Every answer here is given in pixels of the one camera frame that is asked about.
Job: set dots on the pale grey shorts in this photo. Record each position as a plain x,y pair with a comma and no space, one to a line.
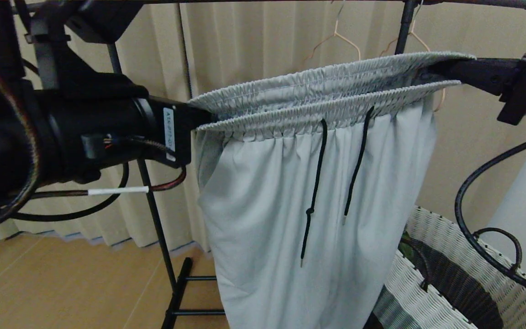
267,205

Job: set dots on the green garment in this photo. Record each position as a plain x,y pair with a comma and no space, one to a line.
404,238

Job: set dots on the black clothes rack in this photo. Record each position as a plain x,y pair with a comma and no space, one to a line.
158,228

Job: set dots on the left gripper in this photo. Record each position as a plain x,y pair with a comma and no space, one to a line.
107,123

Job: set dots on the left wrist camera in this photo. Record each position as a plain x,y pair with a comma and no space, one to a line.
103,20

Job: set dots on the pink clothes hanger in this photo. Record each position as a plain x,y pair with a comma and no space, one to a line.
420,41
347,39

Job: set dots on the white laundry basket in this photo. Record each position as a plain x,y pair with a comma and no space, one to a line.
436,256

